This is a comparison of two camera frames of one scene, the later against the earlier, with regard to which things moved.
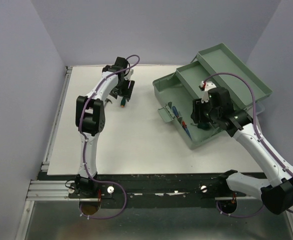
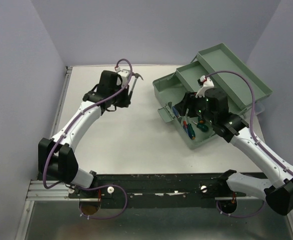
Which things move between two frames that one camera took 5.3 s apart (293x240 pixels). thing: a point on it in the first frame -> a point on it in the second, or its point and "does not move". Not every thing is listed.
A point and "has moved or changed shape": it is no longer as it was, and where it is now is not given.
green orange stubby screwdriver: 123,102 has moved or changed shape
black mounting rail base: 150,190 does not move
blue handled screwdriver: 175,112 does not move
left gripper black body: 121,89 -> 120,100
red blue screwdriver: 185,127 does not move
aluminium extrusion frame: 42,190 does not move
